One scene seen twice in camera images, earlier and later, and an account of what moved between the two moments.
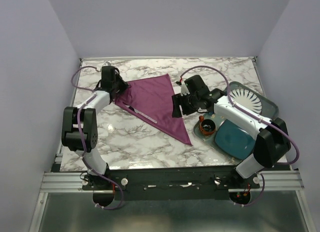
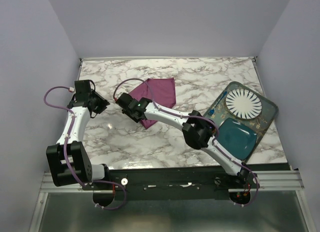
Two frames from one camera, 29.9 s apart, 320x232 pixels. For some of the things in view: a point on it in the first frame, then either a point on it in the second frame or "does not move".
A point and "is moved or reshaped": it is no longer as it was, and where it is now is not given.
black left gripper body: x=118 y=87 → x=99 y=102
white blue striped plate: x=248 y=99 does not move
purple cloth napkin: x=151 y=98 is moved or reshaped
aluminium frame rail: x=74 y=182 does not move
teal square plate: x=235 y=140 does not move
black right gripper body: x=189 y=104 → x=128 y=114
